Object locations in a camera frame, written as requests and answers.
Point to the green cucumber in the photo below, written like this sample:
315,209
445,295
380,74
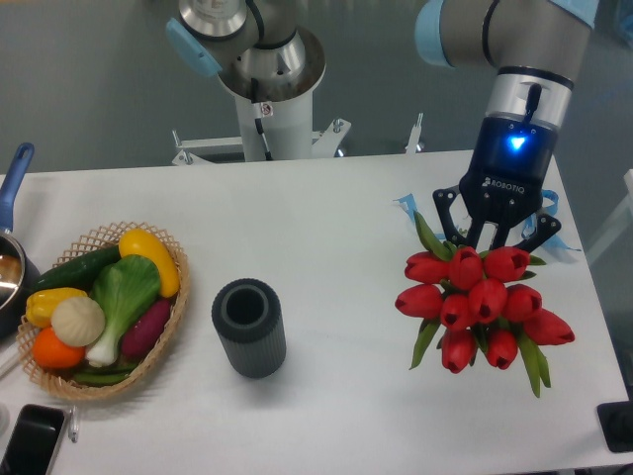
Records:
79,272

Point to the clear pen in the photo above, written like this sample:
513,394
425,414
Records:
73,424

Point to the blue handled saucepan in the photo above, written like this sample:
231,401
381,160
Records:
18,273

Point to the red tulip bouquet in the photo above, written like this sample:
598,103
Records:
472,303

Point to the blue knotted ribbon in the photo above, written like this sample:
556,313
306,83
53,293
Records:
540,228

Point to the blue curled ribbon strip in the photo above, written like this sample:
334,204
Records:
408,205

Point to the purple sweet potato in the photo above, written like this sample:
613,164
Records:
140,339

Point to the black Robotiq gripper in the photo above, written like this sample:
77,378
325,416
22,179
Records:
503,183

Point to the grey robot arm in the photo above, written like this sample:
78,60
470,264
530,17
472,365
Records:
271,66

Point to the orange fruit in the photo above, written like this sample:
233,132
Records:
51,353

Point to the green bok choy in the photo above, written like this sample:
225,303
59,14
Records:
124,291

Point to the yellow squash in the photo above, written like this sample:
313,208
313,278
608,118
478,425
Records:
143,243

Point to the dark grey ribbed vase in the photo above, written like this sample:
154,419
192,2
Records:
247,316

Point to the white metal frame bracket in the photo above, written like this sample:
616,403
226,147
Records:
327,143

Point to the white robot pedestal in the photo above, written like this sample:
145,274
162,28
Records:
281,130

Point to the woven wicker basket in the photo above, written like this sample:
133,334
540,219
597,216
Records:
101,237

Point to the green pea pods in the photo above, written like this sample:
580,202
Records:
92,376

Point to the black device at edge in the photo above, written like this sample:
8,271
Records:
616,424

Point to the black smartphone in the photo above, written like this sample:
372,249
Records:
34,441

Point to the yellow bell pepper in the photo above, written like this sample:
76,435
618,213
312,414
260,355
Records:
41,304

